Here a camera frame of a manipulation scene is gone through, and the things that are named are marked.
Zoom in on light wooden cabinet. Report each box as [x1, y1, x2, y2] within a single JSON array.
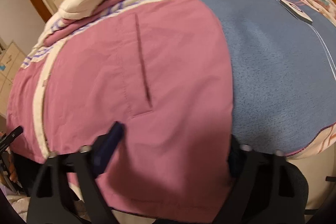
[[0, 40, 27, 116]]

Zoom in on small white device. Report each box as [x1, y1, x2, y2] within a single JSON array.
[[280, 0, 313, 25]]

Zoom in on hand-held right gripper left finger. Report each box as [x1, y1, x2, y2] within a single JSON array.
[[28, 121, 125, 224]]

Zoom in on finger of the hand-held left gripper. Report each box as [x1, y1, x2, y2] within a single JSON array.
[[0, 126, 24, 148]]

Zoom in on cream and pink hooded jacket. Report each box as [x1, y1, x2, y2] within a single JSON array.
[[5, 0, 235, 223]]

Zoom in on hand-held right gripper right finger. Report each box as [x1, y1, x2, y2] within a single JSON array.
[[223, 135, 294, 224]]

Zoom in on floral bed cover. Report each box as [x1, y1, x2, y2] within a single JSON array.
[[306, 0, 336, 28]]

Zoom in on blue striped bed sheet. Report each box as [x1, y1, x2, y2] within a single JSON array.
[[168, 0, 336, 159]]

